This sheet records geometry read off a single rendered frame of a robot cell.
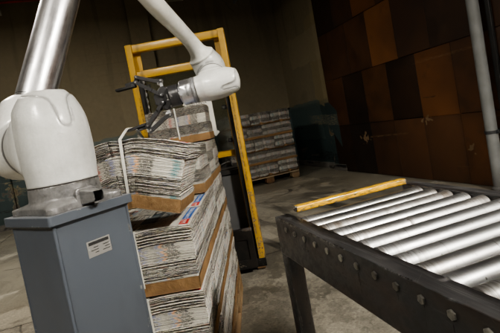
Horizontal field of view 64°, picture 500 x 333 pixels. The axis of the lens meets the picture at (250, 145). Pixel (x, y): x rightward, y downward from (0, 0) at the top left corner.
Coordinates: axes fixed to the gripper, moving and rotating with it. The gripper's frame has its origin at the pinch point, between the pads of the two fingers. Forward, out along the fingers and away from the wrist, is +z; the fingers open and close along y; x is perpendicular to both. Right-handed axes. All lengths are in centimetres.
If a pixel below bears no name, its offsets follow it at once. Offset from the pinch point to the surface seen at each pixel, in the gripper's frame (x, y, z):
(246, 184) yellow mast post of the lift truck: 160, 57, -26
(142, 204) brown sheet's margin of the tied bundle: -14.1, 32.6, -1.2
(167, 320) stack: -9, 73, 3
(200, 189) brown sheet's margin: 46, 39, -11
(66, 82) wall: 634, -164, 279
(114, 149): -12.6, 13.1, 3.1
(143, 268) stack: -9, 54, 6
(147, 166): -13.3, 21.1, -6.0
